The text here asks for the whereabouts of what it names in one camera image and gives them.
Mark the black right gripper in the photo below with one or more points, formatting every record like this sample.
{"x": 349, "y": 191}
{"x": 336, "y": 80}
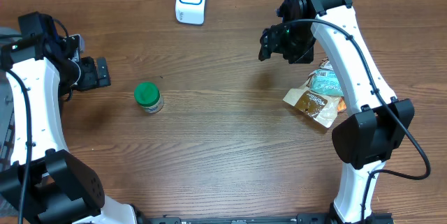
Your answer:
{"x": 306, "y": 55}

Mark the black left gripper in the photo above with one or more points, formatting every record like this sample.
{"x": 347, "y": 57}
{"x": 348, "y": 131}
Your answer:
{"x": 93, "y": 79}

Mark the green lid seasoning jar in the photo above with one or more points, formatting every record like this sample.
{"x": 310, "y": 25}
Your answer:
{"x": 148, "y": 96}

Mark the brown white snack bag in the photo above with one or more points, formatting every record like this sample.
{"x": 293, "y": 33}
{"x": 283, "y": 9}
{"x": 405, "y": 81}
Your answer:
{"x": 325, "y": 64}

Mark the teal snack packet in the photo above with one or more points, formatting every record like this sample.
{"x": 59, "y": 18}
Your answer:
{"x": 325, "y": 82}

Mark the beige brown paper bag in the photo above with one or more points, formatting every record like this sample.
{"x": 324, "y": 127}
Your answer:
{"x": 323, "y": 109}

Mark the orange tissue pack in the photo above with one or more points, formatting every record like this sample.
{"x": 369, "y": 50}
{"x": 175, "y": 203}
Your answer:
{"x": 341, "y": 105}

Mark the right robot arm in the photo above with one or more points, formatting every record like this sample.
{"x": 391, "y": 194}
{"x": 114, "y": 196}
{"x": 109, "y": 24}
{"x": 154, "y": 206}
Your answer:
{"x": 376, "y": 118}

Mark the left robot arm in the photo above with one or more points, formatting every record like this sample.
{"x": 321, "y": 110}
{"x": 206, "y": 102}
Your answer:
{"x": 45, "y": 182}

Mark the grey plastic mesh basket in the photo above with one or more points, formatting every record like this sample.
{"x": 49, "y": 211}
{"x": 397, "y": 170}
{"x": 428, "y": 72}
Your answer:
{"x": 7, "y": 123}

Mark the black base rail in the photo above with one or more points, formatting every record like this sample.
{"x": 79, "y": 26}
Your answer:
{"x": 299, "y": 219}

